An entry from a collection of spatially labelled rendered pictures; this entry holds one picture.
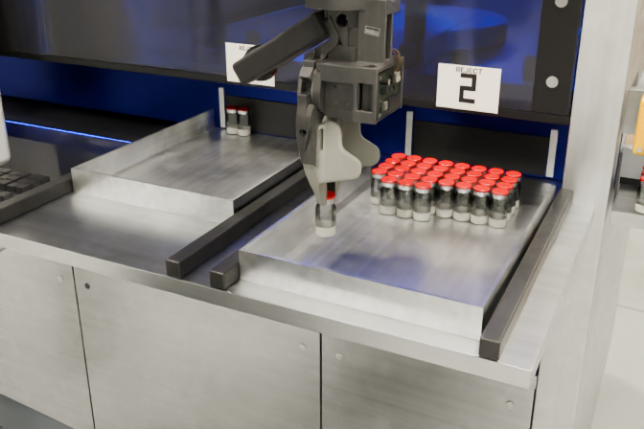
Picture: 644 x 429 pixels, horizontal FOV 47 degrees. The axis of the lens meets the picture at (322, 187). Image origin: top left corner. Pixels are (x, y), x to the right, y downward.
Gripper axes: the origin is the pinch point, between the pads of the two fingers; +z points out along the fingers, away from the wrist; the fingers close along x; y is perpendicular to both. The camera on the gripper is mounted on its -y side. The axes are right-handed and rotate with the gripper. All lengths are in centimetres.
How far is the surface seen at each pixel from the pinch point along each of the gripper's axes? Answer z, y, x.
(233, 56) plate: -5.7, -30.4, 31.2
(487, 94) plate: -4.3, 9.1, 31.1
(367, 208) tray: 9.2, -2.0, 17.6
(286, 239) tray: 8.7, -6.3, 3.5
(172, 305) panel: 42, -47, 32
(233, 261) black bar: 7.7, -7.5, -5.9
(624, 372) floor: 96, 31, 133
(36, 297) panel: 49, -82, 32
